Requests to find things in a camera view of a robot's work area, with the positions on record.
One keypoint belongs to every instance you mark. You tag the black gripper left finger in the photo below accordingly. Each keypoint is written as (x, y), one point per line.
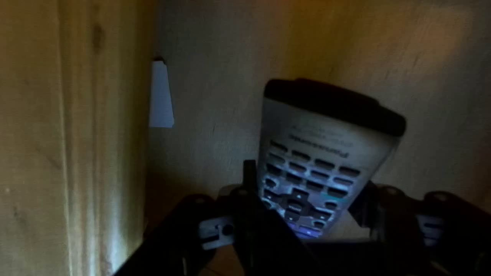
(249, 189)

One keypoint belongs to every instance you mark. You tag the open wooden desk drawer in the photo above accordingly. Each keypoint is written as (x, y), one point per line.
(111, 111)

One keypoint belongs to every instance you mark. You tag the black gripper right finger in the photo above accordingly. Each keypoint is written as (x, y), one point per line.
(374, 206)

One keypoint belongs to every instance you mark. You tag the grey remote control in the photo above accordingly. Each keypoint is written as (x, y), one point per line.
(320, 146)

